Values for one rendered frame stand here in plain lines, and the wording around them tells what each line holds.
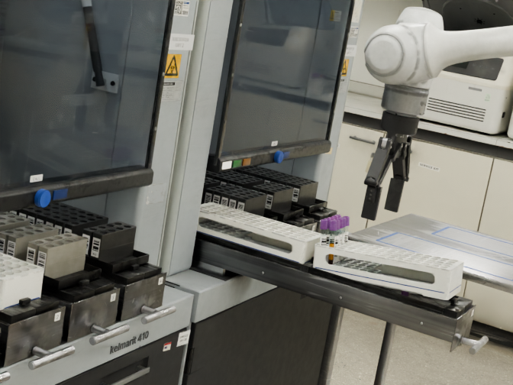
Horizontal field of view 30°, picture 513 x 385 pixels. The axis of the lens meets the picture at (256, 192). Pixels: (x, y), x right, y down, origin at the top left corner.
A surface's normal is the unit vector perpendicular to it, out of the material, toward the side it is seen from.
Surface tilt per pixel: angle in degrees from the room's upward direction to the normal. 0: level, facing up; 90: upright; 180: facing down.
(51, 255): 90
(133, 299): 90
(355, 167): 90
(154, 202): 90
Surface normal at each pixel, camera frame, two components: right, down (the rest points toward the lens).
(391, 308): -0.47, 0.11
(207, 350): 0.85, 0.25
